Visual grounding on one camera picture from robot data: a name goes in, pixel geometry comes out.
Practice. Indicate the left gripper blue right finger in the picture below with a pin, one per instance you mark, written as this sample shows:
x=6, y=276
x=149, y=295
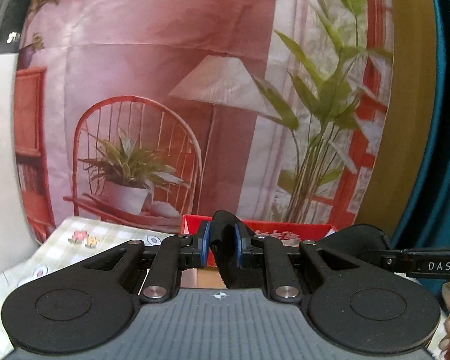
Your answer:
x=268, y=254

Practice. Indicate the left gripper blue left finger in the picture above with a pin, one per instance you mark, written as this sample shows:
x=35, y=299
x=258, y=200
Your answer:
x=173, y=256

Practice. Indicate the black soft cloth item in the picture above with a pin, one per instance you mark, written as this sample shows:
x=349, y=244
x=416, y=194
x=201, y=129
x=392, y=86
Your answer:
x=228, y=237

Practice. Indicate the printed living room backdrop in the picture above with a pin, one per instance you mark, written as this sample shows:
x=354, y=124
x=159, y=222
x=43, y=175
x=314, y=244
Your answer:
x=139, y=112

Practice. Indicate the teal curtain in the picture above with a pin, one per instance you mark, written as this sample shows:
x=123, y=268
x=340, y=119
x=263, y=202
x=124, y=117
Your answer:
x=426, y=218

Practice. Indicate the red strawberry cardboard box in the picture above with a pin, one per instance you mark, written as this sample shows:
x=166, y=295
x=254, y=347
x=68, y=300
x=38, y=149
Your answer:
x=288, y=233

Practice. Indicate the checkered bunny tablecloth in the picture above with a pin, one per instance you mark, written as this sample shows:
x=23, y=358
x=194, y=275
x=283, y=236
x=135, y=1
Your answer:
x=74, y=240

